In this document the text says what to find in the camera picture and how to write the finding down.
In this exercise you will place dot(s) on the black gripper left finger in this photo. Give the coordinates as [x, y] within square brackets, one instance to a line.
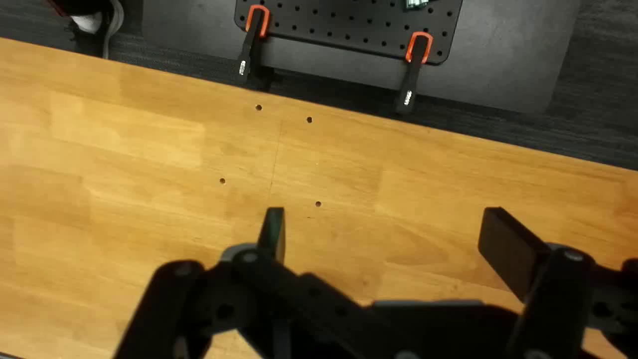
[266, 291]

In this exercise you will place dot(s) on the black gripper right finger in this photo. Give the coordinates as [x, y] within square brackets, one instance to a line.
[559, 291]

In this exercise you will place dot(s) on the black perforated pegboard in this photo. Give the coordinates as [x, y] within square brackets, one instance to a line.
[346, 26]

